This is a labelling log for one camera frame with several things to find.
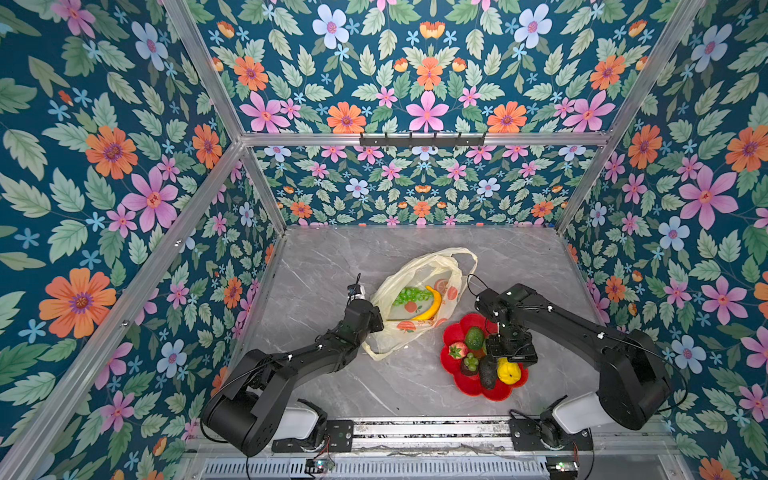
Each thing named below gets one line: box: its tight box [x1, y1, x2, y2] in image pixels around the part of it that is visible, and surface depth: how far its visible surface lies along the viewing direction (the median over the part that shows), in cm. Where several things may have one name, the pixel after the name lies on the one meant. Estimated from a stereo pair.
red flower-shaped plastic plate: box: [440, 313, 529, 401], surface depth 82 cm
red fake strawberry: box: [448, 342, 468, 360], surface depth 84 cm
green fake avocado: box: [466, 326, 484, 350], surface depth 87 cm
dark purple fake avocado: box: [479, 354, 498, 390], surface depth 81 cm
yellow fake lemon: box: [497, 357, 521, 385], surface depth 80 cm
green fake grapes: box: [393, 287, 433, 307], surface depth 100 cm
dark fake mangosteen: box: [461, 352, 479, 376], surface depth 82 cm
